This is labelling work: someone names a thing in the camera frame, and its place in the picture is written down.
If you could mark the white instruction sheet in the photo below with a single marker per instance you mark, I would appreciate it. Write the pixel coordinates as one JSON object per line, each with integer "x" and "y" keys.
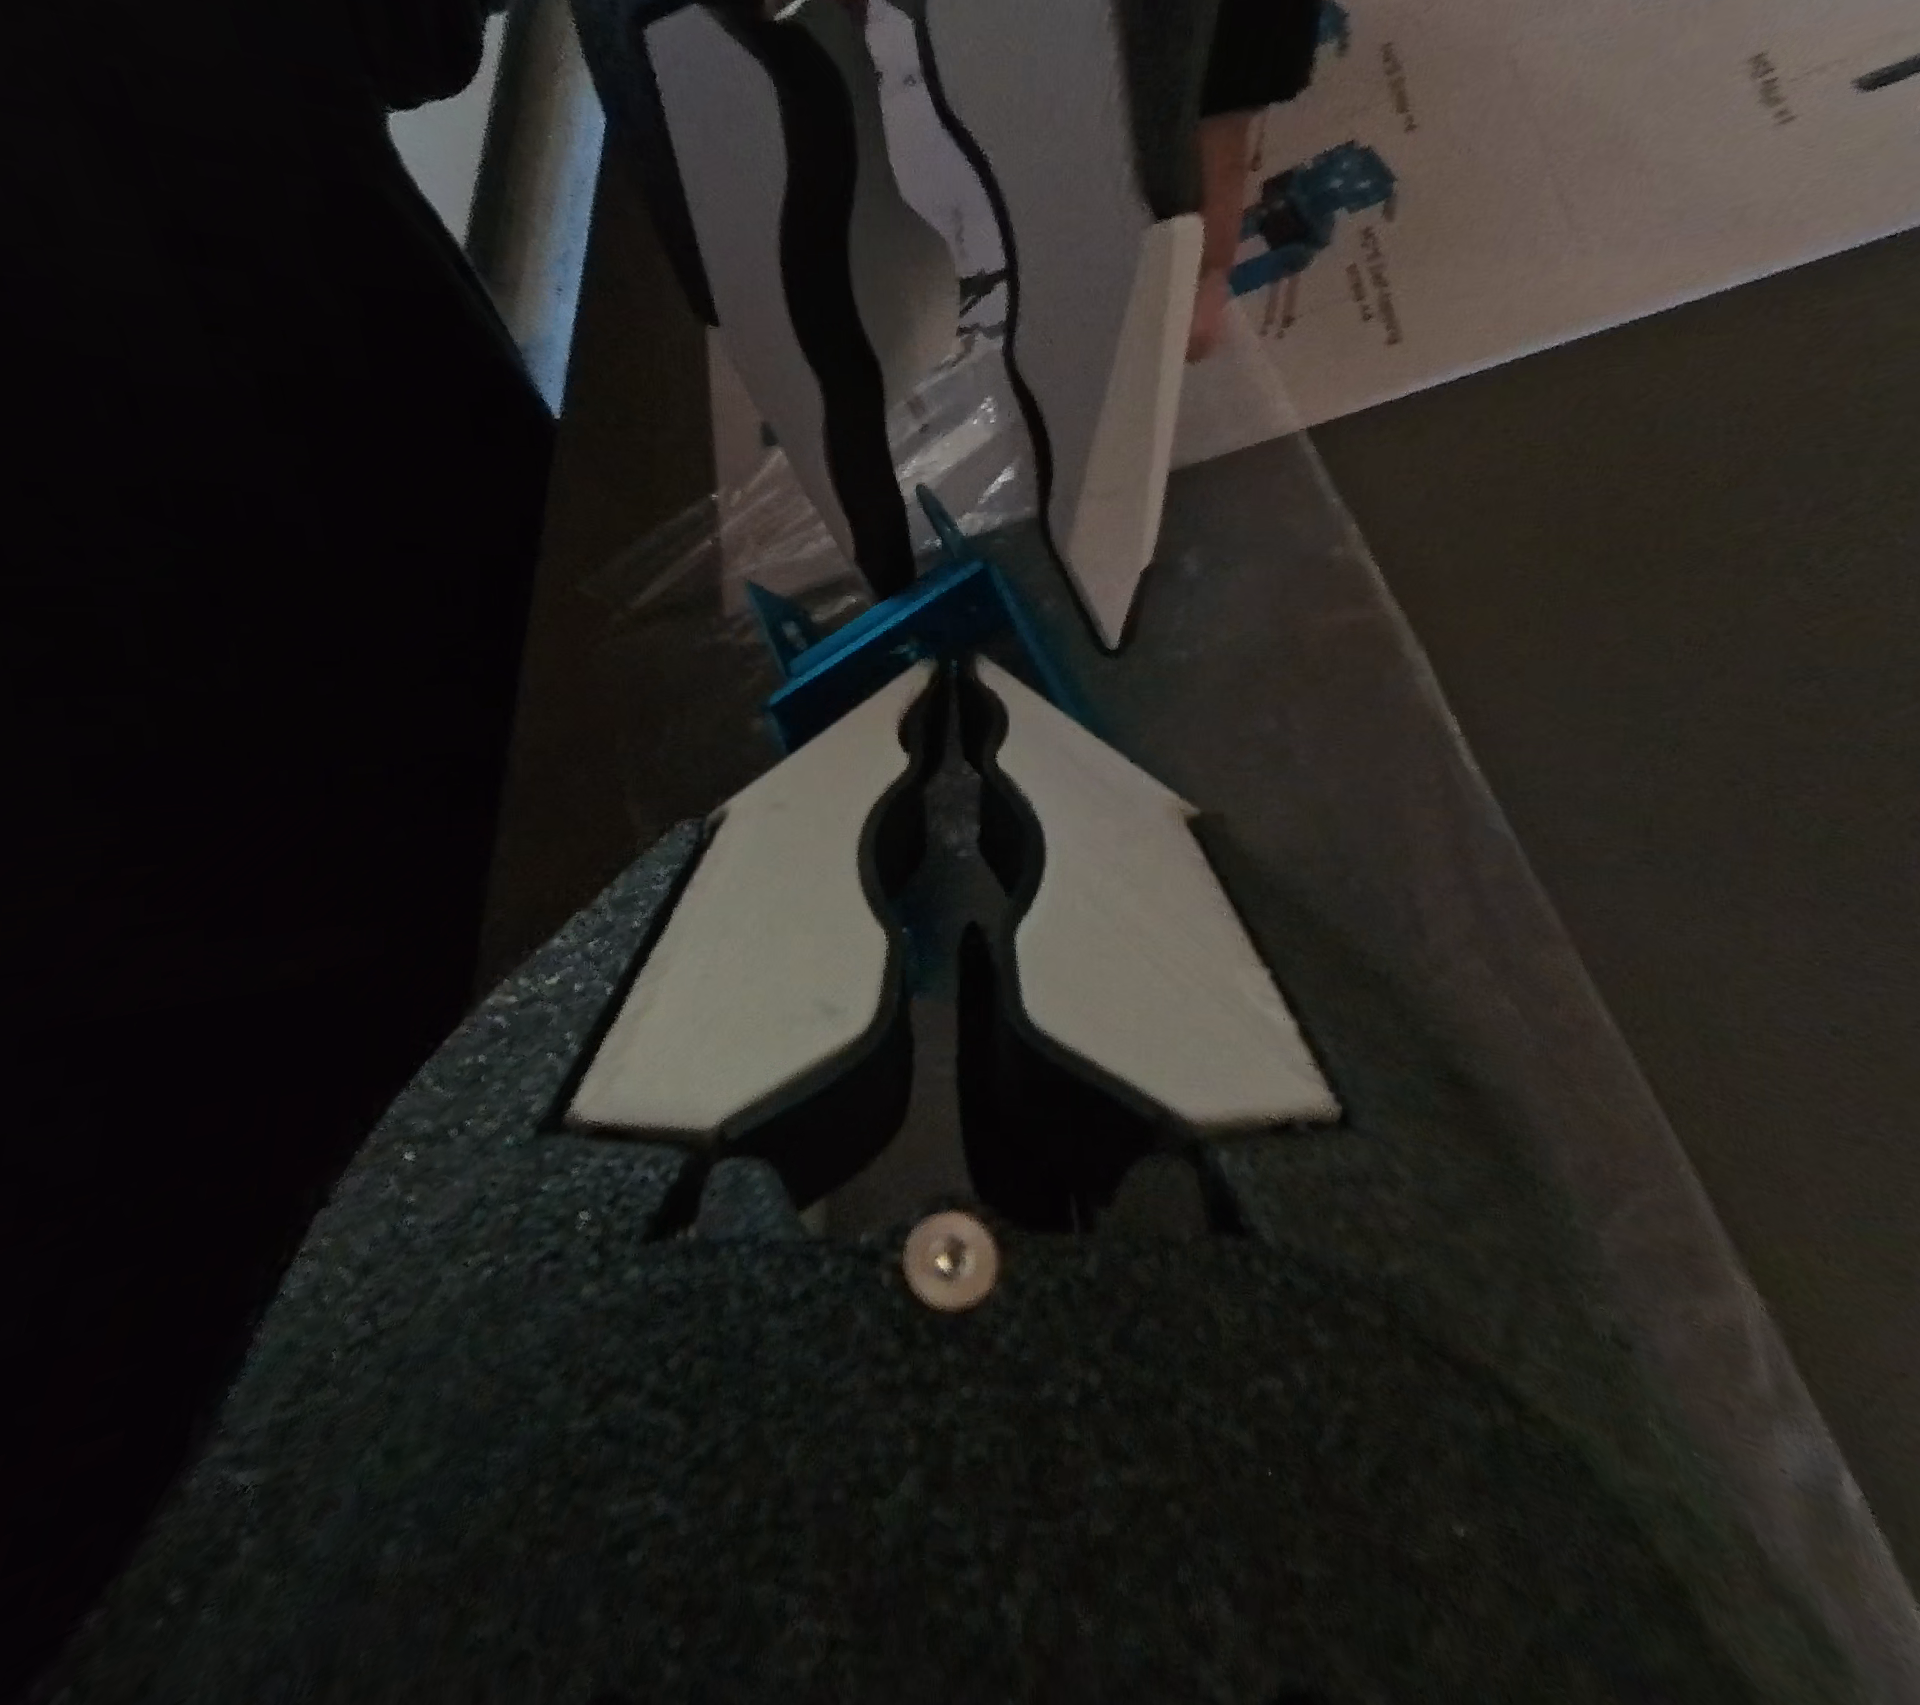
{"x": 1651, "y": 160}

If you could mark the blue metal U bracket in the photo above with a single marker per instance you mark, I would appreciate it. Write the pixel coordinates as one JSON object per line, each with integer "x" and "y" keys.
{"x": 901, "y": 625}

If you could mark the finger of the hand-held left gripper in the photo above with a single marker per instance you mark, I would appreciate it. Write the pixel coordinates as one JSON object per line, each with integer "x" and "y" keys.
{"x": 1065, "y": 85}
{"x": 721, "y": 175}

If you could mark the large clear plastic bag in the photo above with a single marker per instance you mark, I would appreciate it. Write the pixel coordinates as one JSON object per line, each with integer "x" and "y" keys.
{"x": 1351, "y": 836}

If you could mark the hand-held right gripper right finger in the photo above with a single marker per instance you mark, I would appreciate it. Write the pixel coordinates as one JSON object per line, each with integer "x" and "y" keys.
{"x": 1170, "y": 985}

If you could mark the person's left hand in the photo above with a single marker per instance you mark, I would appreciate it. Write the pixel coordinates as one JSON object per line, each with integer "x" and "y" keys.
{"x": 1222, "y": 235}

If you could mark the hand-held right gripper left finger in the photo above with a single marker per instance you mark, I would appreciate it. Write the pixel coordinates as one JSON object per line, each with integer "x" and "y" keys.
{"x": 721, "y": 985}

